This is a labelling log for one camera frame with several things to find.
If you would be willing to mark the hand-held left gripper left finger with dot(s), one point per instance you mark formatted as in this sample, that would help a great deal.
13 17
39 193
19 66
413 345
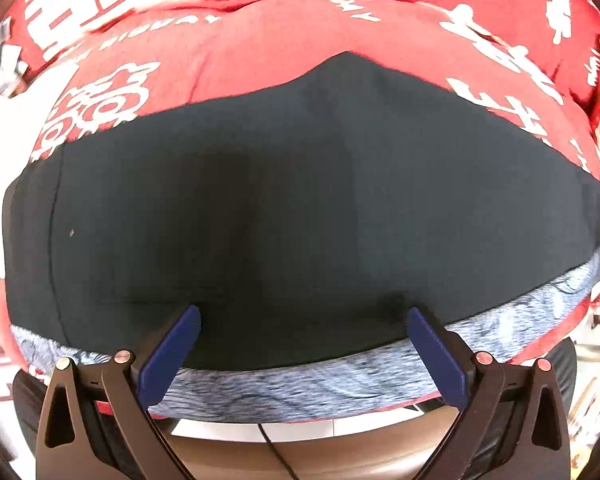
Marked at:
172 347

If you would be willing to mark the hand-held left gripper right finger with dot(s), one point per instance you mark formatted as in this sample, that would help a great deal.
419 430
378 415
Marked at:
437 355

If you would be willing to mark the black pants with grey waistband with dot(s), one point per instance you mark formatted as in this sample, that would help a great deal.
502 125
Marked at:
300 210

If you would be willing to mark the red printed blanket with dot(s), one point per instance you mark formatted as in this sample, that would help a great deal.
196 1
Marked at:
280 25

